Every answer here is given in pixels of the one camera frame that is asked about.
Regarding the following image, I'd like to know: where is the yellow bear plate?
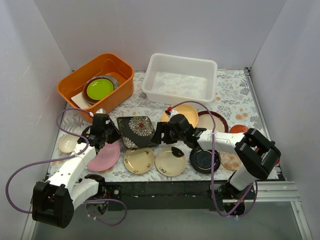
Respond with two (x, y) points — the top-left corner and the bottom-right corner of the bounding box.
(160, 103), (199, 130)

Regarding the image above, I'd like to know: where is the black floral rectangular plate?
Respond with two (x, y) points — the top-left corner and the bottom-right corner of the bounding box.
(116, 116), (157, 149)

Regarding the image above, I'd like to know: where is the red rimmed grey plate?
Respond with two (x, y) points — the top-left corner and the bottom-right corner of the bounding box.
(196, 110), (229, 133)

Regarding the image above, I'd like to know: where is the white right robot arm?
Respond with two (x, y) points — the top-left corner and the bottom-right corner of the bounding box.
(151, 114), (281, 199)

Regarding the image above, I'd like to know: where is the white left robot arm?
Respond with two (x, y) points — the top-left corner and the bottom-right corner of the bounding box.
(32, 113), (121, 228)

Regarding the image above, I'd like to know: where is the white square plate in bin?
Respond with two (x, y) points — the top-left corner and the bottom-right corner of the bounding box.
(71, 92), (91, 109)

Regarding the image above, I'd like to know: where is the white plastic bin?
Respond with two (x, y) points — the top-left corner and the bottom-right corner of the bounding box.
(141, 53), (218, 105)

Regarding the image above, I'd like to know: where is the orange plastic bin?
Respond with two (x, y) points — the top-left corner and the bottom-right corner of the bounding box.
(57, 53), (135, 114)

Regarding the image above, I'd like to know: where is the floral table mat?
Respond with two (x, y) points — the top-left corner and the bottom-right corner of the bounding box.
(47, 69), (280, 183)

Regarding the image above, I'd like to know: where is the small cream bowl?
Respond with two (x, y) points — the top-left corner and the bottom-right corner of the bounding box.
(58, 134), (79, 154)

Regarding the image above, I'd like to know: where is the cream plate with green patch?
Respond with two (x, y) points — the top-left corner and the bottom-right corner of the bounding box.
(155, 146), (187, 177)

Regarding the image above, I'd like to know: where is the cream floral plate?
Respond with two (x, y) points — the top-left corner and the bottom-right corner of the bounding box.
(124, 147), (155, 175)

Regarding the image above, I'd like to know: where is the black round plate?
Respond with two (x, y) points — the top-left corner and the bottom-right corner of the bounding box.
(189, 148), (212, 175)

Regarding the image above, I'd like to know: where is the lime green plate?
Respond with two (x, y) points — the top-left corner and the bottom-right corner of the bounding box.
(86, 78), (114, 101)

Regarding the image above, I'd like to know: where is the red small bowl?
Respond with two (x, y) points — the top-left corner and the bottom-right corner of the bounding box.
(229, 124), (249, 134)

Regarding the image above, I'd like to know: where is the pink speckled glass plate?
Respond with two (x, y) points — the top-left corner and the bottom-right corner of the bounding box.
(219, 151), (243, 172)

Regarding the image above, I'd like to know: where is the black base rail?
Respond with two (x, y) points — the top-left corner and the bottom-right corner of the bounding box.
(44, 172), (286, 211)

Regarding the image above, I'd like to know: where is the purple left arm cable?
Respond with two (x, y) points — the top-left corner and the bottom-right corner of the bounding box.
(5, 107), (128, 227)

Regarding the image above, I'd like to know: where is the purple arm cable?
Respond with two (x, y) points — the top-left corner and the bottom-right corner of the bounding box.
(166, 100), (258, 218)
(5, 107), (128, 227)

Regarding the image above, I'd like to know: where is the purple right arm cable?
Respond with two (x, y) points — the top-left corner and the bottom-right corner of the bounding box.
(166, 100), (258, 218)

